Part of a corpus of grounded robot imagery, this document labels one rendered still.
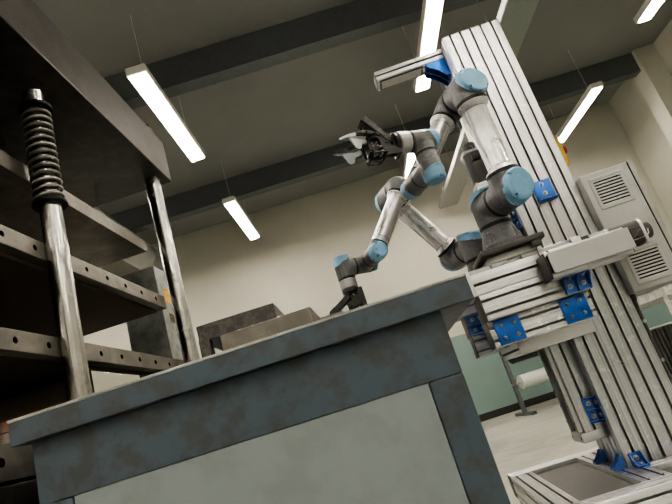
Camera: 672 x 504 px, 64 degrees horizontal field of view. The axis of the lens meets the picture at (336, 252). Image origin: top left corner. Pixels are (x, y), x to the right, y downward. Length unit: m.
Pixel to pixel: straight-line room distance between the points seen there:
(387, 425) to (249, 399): 0.20
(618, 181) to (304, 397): 1.72
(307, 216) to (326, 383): 8.36
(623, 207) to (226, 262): 7.56
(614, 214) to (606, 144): 8.09
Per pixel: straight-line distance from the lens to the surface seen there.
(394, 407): 0.78
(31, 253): 1.49
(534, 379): 7.60
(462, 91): 2.03
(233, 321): 6.12
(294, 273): 8.85
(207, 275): 9.18
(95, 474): 0.90
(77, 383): 1.42
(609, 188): 2.25
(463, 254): 2.48
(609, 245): 1.89
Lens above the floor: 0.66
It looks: 17 degrees up
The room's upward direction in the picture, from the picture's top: 18 degrees counter-clockwise
